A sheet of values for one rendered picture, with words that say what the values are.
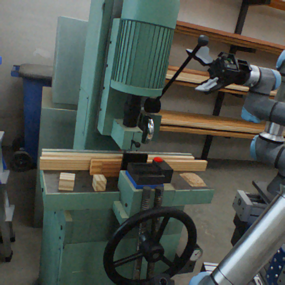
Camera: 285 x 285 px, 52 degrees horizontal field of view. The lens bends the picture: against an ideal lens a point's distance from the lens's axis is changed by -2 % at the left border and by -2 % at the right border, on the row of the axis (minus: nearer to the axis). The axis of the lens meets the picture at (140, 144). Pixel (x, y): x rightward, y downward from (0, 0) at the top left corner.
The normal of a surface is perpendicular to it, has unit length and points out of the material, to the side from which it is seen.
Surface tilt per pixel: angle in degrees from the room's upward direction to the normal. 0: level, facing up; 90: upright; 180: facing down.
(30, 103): 94
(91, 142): 90
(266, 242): 71
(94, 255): 90
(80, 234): 90
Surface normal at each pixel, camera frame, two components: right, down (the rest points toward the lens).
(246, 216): 0.03, 0.34
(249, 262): -0.28, -0.07
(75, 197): 0.36, 0.37
